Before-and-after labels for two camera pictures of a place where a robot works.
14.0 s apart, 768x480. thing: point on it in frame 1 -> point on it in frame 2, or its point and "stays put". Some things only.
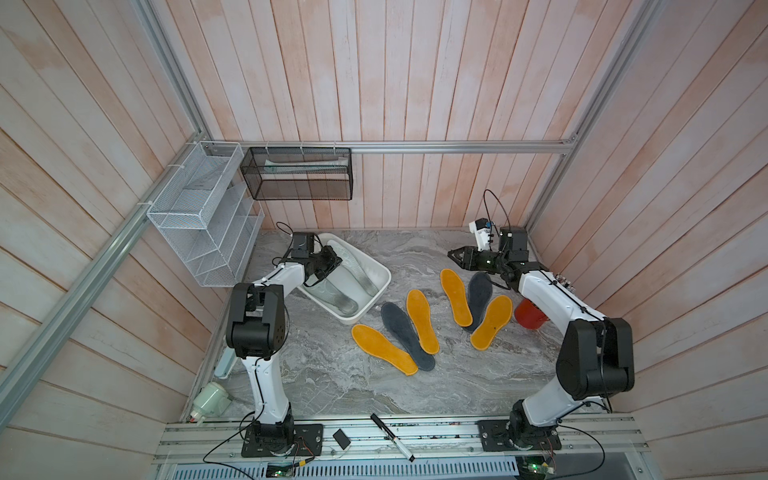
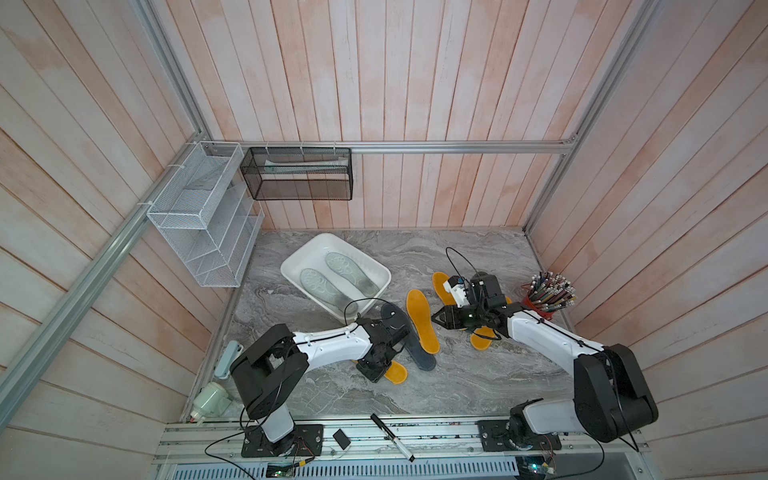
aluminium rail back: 386,146 stays put
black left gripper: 333,260 -> 368,373
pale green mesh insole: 328,293 stays put
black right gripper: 457,252 -> 449,313
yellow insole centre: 418,308 stays put
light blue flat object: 226,363 stays put
